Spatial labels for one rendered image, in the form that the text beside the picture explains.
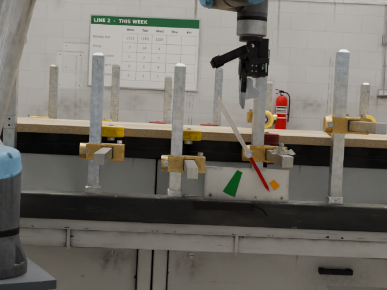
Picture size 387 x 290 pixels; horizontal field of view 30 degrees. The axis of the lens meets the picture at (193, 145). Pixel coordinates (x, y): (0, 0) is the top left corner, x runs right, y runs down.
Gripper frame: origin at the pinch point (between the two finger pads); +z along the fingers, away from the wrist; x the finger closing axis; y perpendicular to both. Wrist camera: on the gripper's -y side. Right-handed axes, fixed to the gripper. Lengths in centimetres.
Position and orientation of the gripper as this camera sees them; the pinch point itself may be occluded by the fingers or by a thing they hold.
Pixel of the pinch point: (241, 104)
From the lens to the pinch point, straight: 215.8
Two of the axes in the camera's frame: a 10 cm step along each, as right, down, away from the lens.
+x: -0.4, -0.5, 10.0
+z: -0.5, 10.0, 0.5
